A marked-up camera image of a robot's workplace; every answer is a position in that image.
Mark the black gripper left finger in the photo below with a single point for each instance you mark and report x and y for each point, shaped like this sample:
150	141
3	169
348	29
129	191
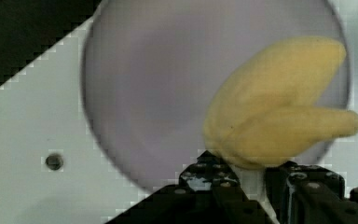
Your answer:
207	192

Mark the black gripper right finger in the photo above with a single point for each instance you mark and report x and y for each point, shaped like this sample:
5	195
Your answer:
310	194

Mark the yellow plush banana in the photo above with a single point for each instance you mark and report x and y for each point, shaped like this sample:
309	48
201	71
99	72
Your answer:
265	114

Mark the pale purple plate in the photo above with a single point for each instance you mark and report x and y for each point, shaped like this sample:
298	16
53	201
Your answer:
151	67

